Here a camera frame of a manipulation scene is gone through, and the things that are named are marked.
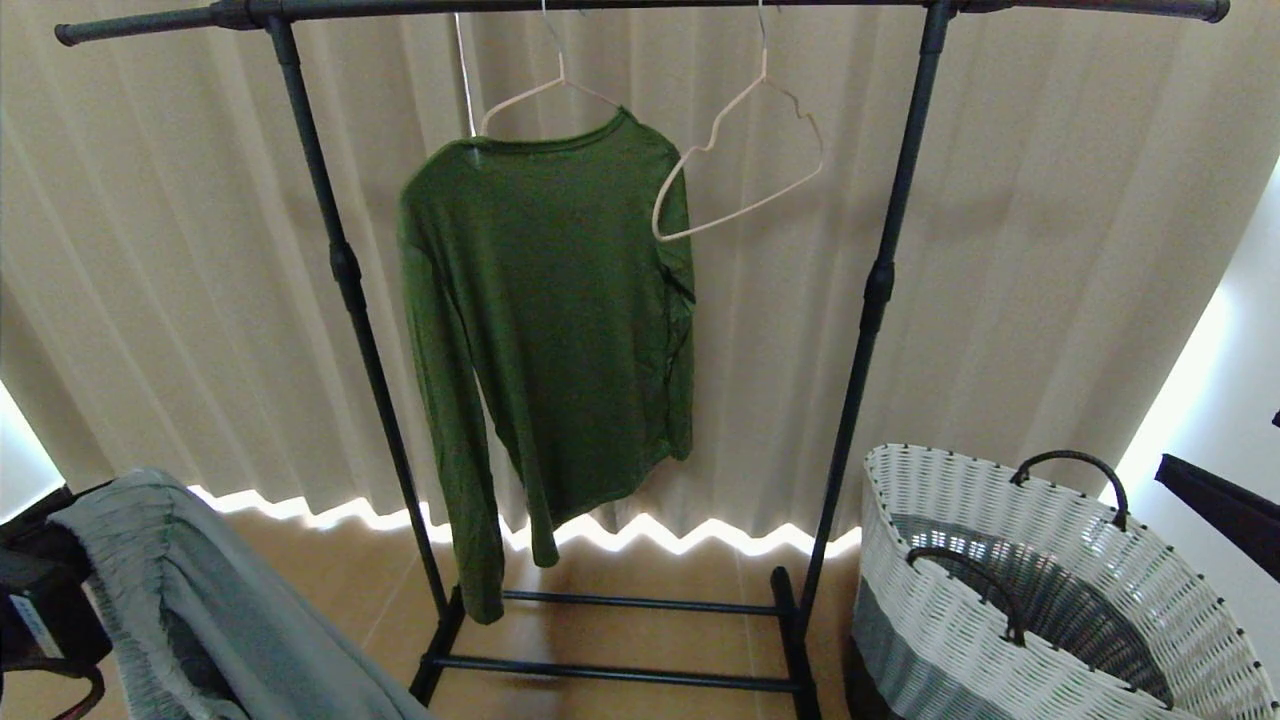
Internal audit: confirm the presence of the white laundry basket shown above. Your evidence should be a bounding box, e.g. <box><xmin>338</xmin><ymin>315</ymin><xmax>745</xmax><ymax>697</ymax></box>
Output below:
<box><xmin>850</xmin><ymin>444</ymin><xmax>1279</xmax><ymax>720</ymax></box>

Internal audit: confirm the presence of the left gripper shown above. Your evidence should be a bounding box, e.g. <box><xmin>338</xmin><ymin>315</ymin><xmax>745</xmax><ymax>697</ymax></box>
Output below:
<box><xmin>0</xmin><ymin>487</ymin><xmax>113</xmax><ymax>673</ymax></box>

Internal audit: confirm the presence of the window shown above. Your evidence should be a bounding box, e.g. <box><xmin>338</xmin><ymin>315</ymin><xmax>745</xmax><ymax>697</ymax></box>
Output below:
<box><xmin>0</xmin><ymin>380</ymin><xmax>71</xmax><ymax>521</ymax></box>

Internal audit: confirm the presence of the black clothes rack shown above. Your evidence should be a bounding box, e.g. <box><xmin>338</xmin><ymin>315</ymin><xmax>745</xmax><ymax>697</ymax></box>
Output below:
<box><xmin>55</xmin><ymin>0</ymin><xmax>1231</xmax><ymax>720</ymax></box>

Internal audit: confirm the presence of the beige curtain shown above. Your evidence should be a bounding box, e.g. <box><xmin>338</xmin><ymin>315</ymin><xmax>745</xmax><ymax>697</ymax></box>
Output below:
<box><xmin>0</xmin><ymin>0</ymin><xmax>1280</xmax><ymax>556</ymax></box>

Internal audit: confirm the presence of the pale grey garment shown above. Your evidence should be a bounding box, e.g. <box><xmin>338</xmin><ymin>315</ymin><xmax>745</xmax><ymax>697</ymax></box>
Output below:
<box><xmin>48</xmin><ymin>468</ymin><xmax>431</xmax><ymax>720</ymax></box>

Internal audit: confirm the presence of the pink clothes hanger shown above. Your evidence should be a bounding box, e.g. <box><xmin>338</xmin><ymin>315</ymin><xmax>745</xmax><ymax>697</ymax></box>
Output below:
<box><xmin>480</xmin><ymin>0</ymin><xmax>626</xmax><ymax>138</ymax></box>
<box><xmin>652</xmin><ymin>0</ymin><xmax>826</xmax><ymax>243</ymax></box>

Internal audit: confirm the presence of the green sleeveless shirt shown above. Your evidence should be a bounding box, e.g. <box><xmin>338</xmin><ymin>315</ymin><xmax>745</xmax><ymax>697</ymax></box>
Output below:
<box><xmin>397</xmin><ymin>107</ymin><xmax>698</xmax><ymax>626</ymax></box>

